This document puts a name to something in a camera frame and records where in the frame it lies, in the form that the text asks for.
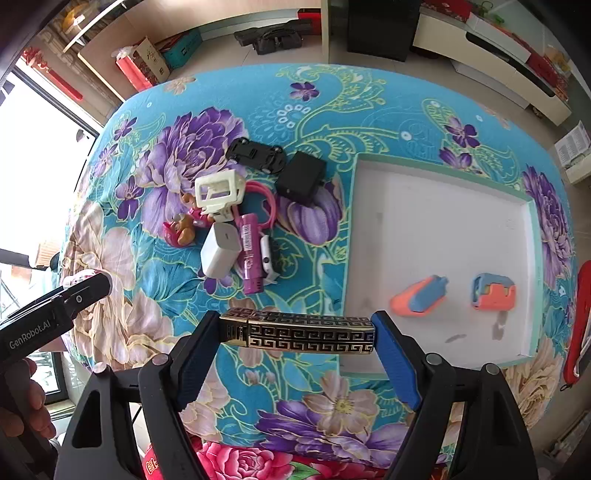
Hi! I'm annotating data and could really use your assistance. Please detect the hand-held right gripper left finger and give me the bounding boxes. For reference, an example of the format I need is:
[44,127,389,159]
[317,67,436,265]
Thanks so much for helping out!
[59,310,232,480]

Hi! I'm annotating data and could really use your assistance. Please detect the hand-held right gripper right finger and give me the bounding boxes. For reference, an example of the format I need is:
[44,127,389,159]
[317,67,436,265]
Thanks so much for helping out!
[369,310,539,480]

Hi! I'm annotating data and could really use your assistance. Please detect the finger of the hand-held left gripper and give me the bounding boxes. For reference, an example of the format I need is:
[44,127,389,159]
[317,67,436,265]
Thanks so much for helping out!
[59,272,113,320]

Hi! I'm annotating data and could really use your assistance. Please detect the gold black patterned lighter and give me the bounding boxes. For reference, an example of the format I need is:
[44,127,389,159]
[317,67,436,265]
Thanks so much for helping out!
[219,310,376,357]

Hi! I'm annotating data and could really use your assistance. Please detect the white foam tray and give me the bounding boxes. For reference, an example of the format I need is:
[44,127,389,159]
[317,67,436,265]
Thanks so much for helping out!
[339,154,548,381]

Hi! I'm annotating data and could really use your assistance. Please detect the cream plastic frame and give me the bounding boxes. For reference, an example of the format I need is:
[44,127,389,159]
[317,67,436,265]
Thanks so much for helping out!
[194,171,245,220]

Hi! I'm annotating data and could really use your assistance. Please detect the pink wristband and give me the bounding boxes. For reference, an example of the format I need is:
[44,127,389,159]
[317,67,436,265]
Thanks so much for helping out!
[242,181,278,229]

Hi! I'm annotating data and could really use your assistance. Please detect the person's left hand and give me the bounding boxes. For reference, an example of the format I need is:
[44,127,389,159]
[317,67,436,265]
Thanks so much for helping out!
[0,357,57,439]

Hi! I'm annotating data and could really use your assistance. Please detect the orange blue plastic toy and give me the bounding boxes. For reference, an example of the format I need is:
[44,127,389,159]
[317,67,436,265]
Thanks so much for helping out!
[470,272,517,312]
[390,274,450,319]

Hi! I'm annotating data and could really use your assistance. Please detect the white charger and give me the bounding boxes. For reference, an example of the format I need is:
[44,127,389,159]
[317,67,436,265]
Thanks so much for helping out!
[200,223,242,279]

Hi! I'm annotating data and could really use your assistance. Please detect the bear figurine toy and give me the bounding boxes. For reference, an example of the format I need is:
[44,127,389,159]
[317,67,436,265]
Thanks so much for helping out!
[161,191,214,247]

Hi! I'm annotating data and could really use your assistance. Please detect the magenta tube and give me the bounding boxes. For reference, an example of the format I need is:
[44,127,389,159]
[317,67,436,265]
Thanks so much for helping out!
[235,213,266,296]

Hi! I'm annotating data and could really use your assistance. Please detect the white smartwatch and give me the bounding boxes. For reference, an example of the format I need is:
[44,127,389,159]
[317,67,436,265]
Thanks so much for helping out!
[259,233,281,284]

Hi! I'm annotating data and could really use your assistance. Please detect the red pouch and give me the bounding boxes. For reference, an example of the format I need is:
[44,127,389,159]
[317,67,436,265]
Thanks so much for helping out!
[561,261,591,388]

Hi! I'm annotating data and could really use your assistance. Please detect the black power adapter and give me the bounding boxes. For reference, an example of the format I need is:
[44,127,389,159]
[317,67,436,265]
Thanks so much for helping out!
[276,151,328,202]

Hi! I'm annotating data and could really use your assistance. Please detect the black toy car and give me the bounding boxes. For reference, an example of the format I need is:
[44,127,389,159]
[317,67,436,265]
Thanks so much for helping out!
[226,137,284,174]

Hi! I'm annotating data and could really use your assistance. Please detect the red gift box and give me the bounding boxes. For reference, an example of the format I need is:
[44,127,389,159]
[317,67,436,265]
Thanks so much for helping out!
[115,50,160,92]

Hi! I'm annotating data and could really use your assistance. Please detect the red hanging ornament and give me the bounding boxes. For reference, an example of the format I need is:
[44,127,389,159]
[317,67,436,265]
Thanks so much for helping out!
[23,46,84,102]

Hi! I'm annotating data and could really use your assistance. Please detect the beige carton box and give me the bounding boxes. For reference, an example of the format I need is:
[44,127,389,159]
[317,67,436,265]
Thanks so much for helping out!
[134,37,171,79]

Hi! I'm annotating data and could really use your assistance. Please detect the teal floral blanket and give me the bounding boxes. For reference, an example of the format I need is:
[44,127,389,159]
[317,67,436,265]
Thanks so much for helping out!
[58,62,580,472]

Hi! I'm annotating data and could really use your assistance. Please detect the teal box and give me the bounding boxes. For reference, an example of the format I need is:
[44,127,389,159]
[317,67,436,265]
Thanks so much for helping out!
[159,30,204,68]

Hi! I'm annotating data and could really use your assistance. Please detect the printed paper sheet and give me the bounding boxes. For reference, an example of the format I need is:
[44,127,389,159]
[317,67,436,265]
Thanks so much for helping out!
[554,120,591,167]

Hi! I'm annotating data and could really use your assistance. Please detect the black equipment on floor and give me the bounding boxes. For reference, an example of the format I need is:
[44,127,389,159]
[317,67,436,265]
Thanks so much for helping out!
[233,21,310,56]

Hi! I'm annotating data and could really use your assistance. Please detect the white tv stand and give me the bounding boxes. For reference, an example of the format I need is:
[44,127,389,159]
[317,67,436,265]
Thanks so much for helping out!
[413,7,573,125]

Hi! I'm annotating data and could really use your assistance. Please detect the red boxes on stand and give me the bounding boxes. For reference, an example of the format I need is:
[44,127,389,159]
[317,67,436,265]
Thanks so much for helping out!
[526,53,571,100]

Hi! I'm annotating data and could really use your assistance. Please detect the black cabinet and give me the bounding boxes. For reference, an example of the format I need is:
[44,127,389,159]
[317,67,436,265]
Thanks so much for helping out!
[346,0,421,63]

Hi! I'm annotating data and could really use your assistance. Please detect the red gift bags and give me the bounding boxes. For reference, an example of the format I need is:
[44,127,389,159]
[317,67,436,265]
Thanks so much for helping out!
[422,0,474,19]

